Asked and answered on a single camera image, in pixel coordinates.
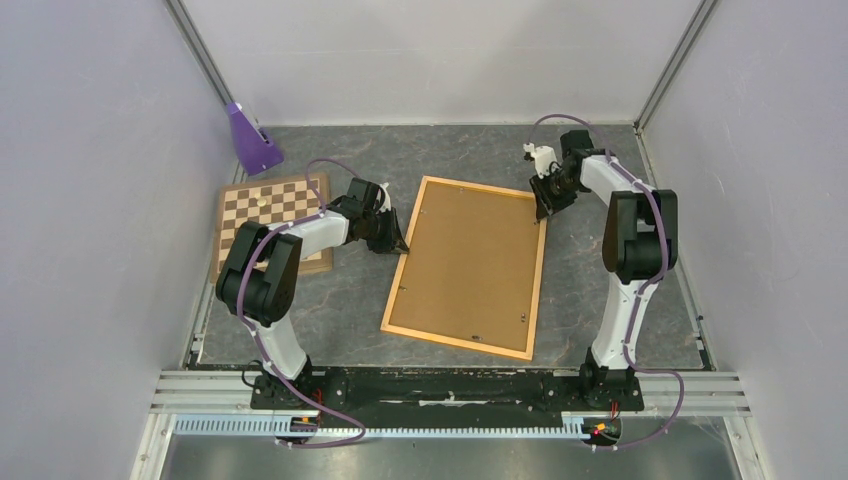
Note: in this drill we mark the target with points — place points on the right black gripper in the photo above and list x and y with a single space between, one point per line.
546 203

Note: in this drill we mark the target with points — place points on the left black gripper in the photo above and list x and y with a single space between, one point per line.
392 240

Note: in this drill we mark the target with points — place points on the wooden picture frame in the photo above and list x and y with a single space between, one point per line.
391 311

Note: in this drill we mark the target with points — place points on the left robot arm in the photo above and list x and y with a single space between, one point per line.
258 280

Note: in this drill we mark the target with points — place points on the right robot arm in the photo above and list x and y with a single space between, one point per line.
639 247

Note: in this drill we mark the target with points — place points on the wooden chessboard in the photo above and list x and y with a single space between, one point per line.
276 200

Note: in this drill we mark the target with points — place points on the purple plastic stand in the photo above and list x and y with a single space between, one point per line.
256 151

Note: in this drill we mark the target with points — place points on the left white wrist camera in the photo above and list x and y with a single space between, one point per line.
383 201

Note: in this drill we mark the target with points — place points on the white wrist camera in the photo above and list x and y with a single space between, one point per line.
543 158
383 201

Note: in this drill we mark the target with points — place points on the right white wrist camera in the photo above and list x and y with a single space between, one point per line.
543 158

